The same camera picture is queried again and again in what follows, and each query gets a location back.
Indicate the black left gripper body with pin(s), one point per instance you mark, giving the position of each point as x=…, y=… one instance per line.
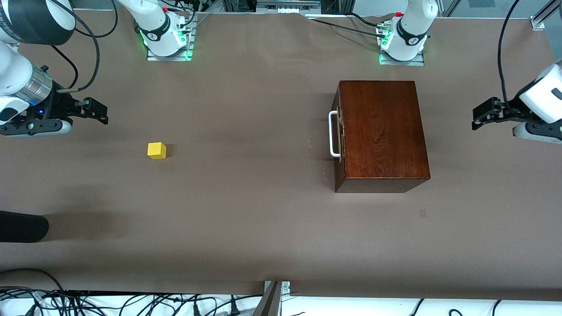
x=508, y=112

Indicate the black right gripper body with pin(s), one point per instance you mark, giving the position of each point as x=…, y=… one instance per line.
x=60, y=107

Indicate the yellow wooden cube block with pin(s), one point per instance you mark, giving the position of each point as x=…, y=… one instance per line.
x=156, y=150

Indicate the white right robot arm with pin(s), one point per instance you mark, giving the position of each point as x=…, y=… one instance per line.
x=153, y=26

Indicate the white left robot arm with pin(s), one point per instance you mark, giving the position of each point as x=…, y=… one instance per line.
x=410, y=30

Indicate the dark brown wooden cabinet box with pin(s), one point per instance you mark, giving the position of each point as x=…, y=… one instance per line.
x=382, y=131

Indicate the black ribbed foam cylinder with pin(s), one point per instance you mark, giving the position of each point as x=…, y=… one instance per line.
x=22, y=227

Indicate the brown table cover mat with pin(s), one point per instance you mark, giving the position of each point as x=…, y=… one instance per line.
x=219, y=219

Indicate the silver power strip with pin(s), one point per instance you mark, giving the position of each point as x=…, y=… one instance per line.
x=285, y=6

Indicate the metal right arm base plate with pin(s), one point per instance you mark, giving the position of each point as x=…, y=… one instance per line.
x=169, y=58

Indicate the aluminium corner frame profile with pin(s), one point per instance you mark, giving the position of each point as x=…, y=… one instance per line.
x=538, y=23

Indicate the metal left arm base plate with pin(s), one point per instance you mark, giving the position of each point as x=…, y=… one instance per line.
x=401, y=62

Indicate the grey metal camera post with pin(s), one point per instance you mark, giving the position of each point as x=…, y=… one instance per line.
x=270, y=303

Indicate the small metal mounting bracket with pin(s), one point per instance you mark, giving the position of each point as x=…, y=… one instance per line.
x=286, y=287

